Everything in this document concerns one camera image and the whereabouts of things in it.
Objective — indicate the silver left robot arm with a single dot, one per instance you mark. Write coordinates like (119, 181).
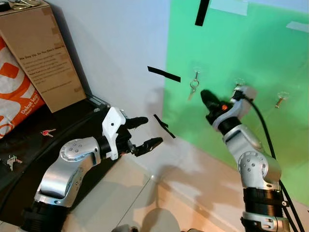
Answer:
(72, 166)

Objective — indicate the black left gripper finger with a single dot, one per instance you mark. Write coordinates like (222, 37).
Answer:
(137, 122)
(150, 144)

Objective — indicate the brown cardboard box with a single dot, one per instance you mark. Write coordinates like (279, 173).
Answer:
(43, 53)

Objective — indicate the small silver key bunch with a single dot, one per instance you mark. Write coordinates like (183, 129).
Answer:
(13, 161)

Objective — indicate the upright black tape strip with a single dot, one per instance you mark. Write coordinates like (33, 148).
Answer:
(202, 12)

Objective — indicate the slanted black tape strip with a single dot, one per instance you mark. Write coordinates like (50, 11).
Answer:
(164, 126)

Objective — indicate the long black tape strip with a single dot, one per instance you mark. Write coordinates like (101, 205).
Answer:
(164, 74)

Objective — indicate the green backdrop sheet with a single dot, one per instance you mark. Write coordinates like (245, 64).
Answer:
(270, 58)

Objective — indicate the wide clear tape strip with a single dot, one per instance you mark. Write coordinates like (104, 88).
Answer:
(229, 6)

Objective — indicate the orange and white bag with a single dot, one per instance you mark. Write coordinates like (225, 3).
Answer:
(14, 92)

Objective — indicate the grey robot right leg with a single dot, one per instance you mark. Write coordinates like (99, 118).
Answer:
(194, 230)

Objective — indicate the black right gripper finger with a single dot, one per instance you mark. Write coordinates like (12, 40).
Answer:
(208, 96)

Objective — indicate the narrow clear tape strip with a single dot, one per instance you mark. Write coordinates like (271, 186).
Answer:
(298, 26)

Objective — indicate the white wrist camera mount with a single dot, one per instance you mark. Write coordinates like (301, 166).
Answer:
(114, 126)
(237, 108)

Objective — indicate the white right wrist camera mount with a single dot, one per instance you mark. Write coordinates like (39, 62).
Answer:
(237, 108)

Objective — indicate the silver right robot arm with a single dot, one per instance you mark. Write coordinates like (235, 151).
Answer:
(253, 166)

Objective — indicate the red-headed key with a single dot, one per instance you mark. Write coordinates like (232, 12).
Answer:
(47, 132)

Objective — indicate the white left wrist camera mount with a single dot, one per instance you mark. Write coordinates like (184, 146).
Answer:
(114, 126)

